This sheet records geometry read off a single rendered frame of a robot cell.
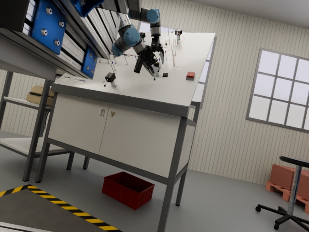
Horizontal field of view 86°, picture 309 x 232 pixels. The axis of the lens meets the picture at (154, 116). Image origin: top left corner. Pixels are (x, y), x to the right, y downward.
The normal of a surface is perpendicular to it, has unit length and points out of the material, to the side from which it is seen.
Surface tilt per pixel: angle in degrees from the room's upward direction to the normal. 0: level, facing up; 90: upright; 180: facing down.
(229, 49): 90
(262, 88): 90
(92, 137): 90
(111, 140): 90
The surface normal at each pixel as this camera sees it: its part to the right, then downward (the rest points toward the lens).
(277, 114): 0.04, -0.01
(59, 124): -0.34, -0.09
